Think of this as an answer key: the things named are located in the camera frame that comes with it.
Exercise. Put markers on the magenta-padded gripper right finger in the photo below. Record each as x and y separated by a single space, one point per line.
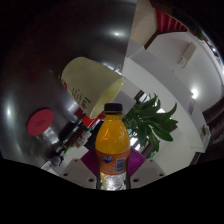
148 171

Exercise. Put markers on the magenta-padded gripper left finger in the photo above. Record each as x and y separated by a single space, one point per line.
77 171

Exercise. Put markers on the orange drink plastic bottle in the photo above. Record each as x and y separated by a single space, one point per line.
112 140

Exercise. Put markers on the green exit sign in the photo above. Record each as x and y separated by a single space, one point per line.
152 155

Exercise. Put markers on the grey round headphones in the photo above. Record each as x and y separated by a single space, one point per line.
56 160

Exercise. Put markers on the potted green leafy plant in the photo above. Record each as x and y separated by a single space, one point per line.
150 123

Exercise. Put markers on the flat round red coaster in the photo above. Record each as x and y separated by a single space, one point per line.
40 122

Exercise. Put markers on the white paper pillar notice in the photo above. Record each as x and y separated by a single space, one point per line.
191 106

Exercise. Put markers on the pale yellow printed mug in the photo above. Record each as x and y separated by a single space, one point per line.
86 80

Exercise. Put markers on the red carpeted staircase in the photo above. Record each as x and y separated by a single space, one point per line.
168 21

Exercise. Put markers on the glowing wall lamp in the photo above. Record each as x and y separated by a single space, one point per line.
194 93

